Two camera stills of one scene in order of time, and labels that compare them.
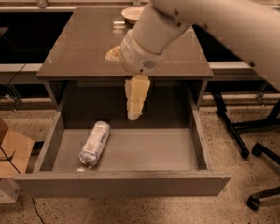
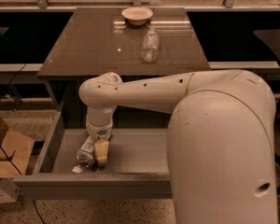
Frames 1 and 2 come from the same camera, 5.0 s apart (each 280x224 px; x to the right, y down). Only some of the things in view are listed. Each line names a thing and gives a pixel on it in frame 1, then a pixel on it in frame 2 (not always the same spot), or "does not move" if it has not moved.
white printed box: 4,190 does not move
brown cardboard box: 10,151 does not move
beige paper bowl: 132,14 does not move
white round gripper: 136,59 to 99,132
